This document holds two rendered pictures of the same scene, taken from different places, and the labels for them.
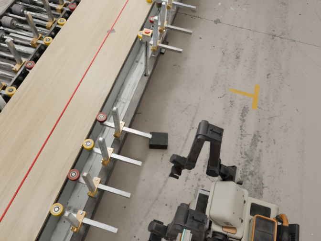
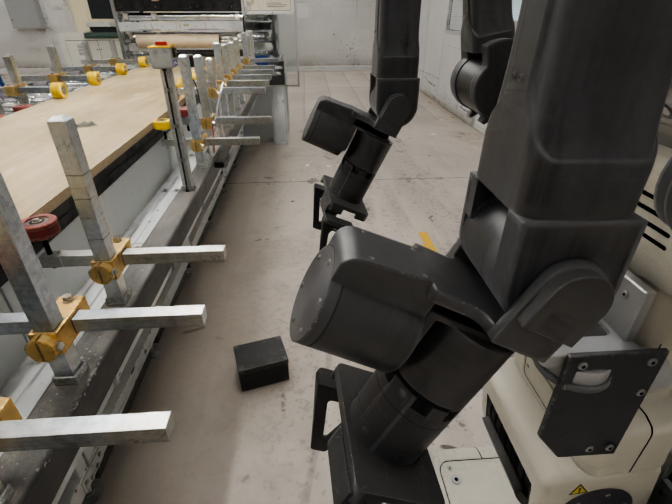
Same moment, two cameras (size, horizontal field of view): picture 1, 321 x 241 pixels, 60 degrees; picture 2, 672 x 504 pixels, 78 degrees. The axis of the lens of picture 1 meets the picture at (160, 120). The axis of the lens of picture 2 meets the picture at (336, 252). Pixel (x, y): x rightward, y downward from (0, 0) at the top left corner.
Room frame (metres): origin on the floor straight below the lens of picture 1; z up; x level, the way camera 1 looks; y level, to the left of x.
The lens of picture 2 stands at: (0.11, 0.03, 1.33)
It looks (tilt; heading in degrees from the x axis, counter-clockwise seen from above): 30 degrees down; 345
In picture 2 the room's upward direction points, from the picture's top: straight up
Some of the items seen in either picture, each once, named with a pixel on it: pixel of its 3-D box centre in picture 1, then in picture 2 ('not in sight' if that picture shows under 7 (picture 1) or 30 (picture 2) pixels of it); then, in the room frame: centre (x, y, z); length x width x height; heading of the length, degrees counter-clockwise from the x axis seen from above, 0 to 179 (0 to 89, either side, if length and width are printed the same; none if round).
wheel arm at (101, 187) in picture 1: (101, 187); (15, 436); (0.59, 0.37, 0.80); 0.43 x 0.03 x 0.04; 79
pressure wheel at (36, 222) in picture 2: (102, 119); (44, 240); (1.12, 0.47, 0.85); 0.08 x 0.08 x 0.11
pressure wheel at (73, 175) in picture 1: (75, 176); not in sight; (0.63, 0.56, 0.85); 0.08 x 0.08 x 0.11
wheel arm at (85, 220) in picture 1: (86, 221); not in sight; (0.35, 0.42, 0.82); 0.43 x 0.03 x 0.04; 79
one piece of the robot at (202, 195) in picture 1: (205, 213); (547, 311); (0.45, -0.35, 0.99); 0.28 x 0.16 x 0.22; 169
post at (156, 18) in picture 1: (155, 38); (193, 116); (2.04, 0.14, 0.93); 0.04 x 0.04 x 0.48; 79
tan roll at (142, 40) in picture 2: not in sight; (199, 40); (4.94, 0.12, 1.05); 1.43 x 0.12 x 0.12; 79
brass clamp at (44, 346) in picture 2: (107, 156); (59, 327); (0.83, 0.37, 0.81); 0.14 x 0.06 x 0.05; 169
